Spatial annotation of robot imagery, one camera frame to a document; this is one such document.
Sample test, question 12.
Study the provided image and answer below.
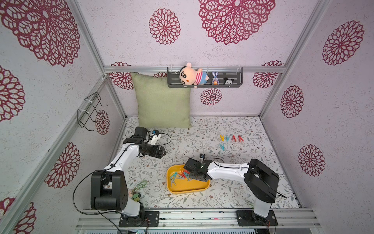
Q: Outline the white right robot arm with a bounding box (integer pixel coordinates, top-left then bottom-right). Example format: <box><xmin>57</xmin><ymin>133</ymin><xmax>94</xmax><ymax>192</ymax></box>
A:
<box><xmin>184</xmin><ymin>159</ymin><xmax>280</xmax><ymax>218</ymax></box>

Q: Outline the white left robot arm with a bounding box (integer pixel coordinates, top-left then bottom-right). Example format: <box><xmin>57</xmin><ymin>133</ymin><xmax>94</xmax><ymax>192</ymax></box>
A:
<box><xmin>91</xmin><ymin>137</ymin><xmax>167</xmax><ymax>217</ymax></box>

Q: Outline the yellow plastic storage box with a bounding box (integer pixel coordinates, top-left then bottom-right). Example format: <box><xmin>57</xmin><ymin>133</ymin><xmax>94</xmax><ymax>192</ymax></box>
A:
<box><xmin>167</xmin><ymin>164</ymin><xmax>210</xmax><ymax>194</ymax></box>

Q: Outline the grey clothespin bottom left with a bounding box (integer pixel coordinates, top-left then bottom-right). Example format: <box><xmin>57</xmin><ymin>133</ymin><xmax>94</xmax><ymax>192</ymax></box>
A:
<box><xmin>170</xmin><ymin>177</ymin><xmax>176</xmax><ymax>186</ymax></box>

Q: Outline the green cushion pillow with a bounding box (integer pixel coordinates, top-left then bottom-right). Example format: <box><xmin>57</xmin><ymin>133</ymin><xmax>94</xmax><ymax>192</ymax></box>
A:
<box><xmin>131</xmin><ymin>73</ymin><xmax>191</xmax><ymax>128</ymax></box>

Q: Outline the cartoon boy plush doll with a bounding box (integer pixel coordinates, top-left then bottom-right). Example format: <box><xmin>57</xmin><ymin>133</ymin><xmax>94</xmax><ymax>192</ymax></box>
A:
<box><xmin>179</xmin><ymin>62</ymin><xmax>209</xmax><ymax>88</ymax></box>

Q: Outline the small blue rabbit figure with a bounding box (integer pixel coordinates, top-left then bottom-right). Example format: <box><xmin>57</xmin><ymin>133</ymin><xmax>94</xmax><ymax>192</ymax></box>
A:
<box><xmin>212</xmin><ymin>72</ymin><xmax>220</xmax><ymax>85</ymax></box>

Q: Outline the black white mouse figure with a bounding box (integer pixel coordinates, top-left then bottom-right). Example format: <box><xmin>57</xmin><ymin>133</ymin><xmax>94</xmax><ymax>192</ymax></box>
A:
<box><xmin>224</xmin><ymin>78</ymin><xmax>234</xmax><ymax>85</ymax></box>

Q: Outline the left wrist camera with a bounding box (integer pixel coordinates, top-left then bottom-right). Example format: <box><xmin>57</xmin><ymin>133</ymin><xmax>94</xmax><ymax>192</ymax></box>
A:
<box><xmin>134</xmin><ymin>127</ymin><xmax>148</xmax><ymax>140</ymax></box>

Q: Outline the plush keychain with green ring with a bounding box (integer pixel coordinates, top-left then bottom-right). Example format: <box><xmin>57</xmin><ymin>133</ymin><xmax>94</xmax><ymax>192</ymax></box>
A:
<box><xmin>129</xmin><ymin>179</ymin><xmax>148</xmax><ymax>202</ymax></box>

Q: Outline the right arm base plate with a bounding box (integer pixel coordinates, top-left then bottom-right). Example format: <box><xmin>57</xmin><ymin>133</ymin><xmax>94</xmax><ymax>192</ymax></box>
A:
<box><xmin>236</xmin><ymin>210</ymin><xmax>278</xmax><ymax>227</ymax></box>

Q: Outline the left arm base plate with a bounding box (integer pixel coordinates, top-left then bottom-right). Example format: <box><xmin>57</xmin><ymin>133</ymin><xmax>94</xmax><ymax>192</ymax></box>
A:
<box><xmin>119</xmin><ymin>211</ymin><xmax>160</xmax><ymax>228</ymax></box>

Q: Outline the black wire wall rack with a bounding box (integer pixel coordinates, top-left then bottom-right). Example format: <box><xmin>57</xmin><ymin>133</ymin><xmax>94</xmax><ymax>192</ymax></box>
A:
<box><xmin>77</xmin><ymin>92</ymin><xmax>107</xmax><ymax>132</ymax></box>

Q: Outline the dark wall shelf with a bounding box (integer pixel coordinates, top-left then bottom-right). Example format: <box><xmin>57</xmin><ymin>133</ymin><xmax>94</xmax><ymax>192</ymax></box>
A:
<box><xmin>167</xmin><ymin>66</ymin><xmax>243</xmax><ymax>88</ymax></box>

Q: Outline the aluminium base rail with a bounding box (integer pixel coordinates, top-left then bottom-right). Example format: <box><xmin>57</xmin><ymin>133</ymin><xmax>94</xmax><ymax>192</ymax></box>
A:
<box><xmin>75</xmin><ymin>208</ymin><xmax>321</xmax><ymax>233</ymax></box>

